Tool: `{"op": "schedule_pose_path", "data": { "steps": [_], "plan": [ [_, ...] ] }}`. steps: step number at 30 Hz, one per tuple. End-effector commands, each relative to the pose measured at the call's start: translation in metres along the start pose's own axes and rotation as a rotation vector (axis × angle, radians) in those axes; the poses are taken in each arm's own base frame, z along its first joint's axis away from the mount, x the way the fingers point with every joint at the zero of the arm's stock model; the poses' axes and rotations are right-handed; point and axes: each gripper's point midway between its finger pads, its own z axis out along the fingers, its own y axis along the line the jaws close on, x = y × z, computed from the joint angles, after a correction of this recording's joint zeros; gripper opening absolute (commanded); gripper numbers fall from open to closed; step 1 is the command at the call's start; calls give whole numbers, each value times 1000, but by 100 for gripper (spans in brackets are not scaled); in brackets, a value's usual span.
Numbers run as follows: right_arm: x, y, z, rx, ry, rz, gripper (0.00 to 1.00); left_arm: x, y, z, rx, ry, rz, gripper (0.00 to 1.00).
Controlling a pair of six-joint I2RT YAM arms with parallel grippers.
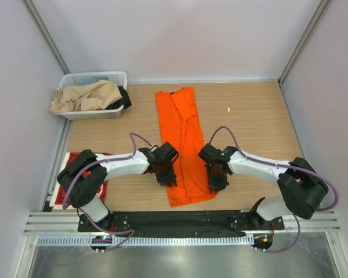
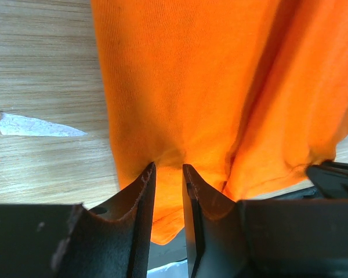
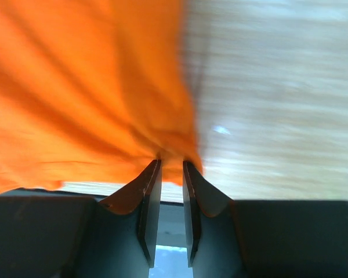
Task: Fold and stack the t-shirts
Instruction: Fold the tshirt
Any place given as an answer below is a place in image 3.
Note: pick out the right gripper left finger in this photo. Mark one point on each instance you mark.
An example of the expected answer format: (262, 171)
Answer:
(78, 236)

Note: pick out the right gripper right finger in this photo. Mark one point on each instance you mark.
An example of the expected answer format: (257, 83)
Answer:
(262, 238)

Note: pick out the orange t shirt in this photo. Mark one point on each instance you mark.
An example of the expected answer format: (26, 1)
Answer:
(92, 91)

